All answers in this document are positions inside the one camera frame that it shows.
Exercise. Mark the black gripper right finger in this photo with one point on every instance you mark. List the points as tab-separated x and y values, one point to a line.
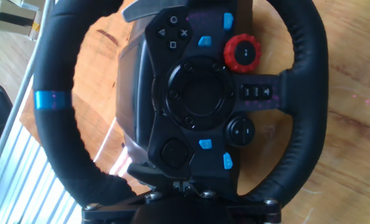
256	214

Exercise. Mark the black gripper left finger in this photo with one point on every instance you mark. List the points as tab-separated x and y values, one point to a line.
116	214

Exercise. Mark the black leather steering wheel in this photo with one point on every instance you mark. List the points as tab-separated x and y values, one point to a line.
54	133

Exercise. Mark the black wheel base housing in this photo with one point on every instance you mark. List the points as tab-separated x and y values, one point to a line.
128	93

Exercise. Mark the wooden board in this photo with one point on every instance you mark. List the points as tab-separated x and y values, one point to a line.
343	140

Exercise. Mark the grey curved tube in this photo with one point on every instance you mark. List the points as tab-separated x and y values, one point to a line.
16	102

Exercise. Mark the cardboard box yellow tape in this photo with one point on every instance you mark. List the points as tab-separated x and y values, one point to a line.
35	26

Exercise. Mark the cardboard box black stripe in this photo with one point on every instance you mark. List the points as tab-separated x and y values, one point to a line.
10	18

